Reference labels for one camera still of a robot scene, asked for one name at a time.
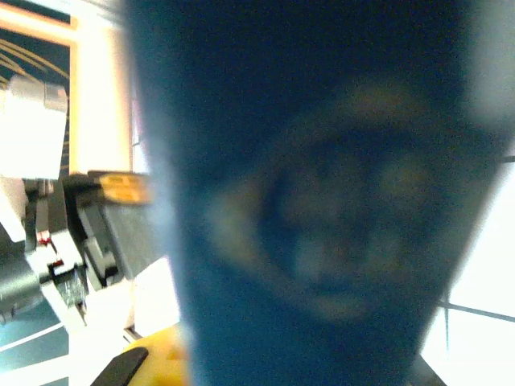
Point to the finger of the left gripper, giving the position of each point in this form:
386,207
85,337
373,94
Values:
104,225

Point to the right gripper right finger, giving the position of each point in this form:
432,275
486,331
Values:
426,376

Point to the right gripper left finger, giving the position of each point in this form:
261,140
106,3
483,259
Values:
161,362

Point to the dark blue book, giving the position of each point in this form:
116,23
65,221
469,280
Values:
322,161

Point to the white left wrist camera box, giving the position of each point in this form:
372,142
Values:
32,128

